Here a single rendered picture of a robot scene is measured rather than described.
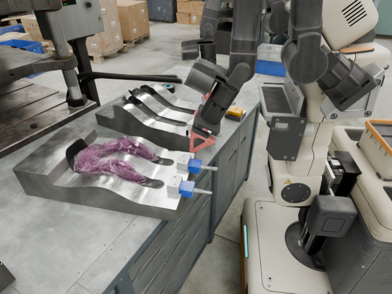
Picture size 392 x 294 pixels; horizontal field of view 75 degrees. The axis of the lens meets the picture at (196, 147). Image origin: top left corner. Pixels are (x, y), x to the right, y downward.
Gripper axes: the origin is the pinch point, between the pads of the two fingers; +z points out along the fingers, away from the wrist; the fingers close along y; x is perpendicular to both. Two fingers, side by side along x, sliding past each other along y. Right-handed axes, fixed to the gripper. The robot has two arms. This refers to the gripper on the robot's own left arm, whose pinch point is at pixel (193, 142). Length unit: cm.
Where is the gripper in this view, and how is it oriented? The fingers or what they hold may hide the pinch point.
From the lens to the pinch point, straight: 71.5
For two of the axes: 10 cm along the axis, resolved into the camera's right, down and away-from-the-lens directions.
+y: -1.0, 5.9, -8.0
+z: -4.4, 7.0, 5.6
